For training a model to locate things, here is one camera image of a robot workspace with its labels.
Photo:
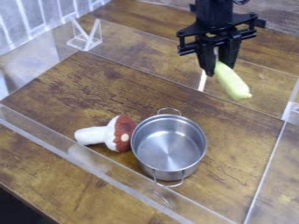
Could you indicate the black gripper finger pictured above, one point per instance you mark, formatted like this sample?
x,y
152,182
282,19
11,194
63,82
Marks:
x,y
206,57
228,50

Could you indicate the stainless steel pot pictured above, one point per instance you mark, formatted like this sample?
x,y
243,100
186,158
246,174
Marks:
x,y
170,144

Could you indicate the black wall strip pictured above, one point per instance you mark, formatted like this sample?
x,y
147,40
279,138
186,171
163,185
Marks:
x,y
261,22

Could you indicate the green handled metal spoon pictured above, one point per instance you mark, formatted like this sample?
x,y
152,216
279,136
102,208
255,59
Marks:
x,y
231,82

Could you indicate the clear acrylic front barrier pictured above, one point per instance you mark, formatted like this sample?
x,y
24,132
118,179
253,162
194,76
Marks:
x,y
162,198

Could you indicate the clear acrylic triangle stand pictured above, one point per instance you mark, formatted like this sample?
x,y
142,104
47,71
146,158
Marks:
x,y
84,41

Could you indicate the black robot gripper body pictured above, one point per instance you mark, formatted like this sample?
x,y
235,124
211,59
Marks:
x,y
243,26

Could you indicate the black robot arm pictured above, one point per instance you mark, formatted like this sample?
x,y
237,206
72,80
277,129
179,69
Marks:
x,y
215,35

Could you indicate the plush brown white mushroom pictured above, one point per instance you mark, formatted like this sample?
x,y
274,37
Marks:
x,y
114,135

